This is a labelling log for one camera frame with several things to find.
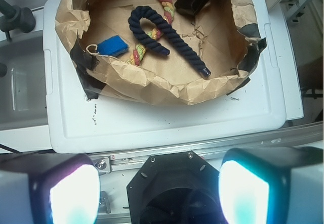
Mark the black clamp knob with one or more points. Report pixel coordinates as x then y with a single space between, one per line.
15 17

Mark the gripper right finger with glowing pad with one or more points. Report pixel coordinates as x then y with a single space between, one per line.
272 185

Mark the black octagonal mount plate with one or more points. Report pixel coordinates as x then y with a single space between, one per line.
175 188

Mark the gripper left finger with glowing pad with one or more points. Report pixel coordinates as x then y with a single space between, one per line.
49 188

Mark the crumpled brown paper bag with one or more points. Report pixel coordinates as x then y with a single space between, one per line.
225 35

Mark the clear plastic container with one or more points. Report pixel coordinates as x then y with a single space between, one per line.
23 82

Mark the blue sponge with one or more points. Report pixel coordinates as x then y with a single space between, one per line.
114 46

